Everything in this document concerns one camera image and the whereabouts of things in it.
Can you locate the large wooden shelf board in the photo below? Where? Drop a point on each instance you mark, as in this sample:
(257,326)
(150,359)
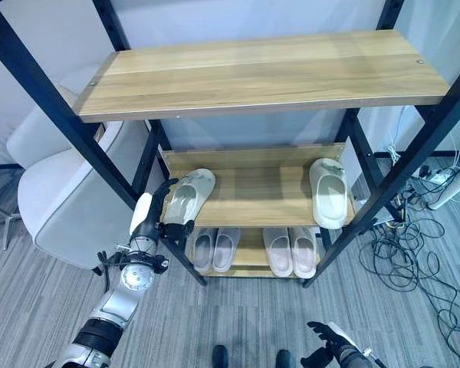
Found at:
(260,73)

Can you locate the white power strip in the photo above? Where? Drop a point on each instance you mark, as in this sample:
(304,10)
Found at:
(441,176)

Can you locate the dark right robot foot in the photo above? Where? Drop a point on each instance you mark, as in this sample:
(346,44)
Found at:
(284,358)

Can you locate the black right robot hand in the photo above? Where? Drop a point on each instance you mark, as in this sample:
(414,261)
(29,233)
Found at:
(329,341)

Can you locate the dark robot foot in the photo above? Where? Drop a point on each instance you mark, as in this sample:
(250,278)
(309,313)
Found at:
(284,358)
(219,356)

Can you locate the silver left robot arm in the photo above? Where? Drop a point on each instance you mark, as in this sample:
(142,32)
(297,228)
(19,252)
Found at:
(115,303)

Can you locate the dark left robot foot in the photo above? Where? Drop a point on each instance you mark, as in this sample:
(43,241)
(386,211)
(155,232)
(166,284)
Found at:
(219,356)

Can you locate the black metal rack frame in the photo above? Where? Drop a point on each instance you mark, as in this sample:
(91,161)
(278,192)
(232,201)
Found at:
(65,115)

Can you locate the middle wooden shelf board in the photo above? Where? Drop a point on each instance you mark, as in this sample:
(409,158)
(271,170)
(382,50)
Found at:
(260,191)

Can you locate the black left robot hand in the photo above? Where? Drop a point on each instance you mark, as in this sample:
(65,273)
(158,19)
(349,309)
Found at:
(147,214)

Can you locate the low wooden shelf board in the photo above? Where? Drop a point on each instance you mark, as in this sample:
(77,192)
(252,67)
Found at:
(251,253)

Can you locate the pale green slipper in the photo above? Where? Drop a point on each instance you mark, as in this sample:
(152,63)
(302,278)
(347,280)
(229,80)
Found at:
(328,195)
(189,195)

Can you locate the pink slipper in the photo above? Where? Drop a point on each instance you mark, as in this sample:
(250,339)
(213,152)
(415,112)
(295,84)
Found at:
(204,251)
(278,251)
(226,249)
(304,251)

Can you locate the white upholstered chair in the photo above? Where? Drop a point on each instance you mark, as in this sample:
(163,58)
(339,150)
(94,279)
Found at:
(65,199)

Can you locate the white table leg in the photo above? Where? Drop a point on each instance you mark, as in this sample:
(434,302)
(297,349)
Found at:
(454,184)

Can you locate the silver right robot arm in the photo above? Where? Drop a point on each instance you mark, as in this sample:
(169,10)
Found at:
(358,356)

